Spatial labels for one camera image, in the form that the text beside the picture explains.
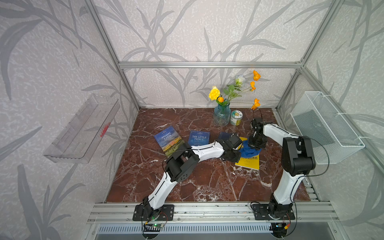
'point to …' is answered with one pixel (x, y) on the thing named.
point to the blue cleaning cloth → (247, 151)
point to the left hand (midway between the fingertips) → (238, 160)
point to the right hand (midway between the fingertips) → (252, 147)
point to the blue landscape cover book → (169, 141)
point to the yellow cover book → (250, 162)
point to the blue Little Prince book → (199, 138)
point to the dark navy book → (224, 136)
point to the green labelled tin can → (236, 117)
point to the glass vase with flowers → (222, 111)
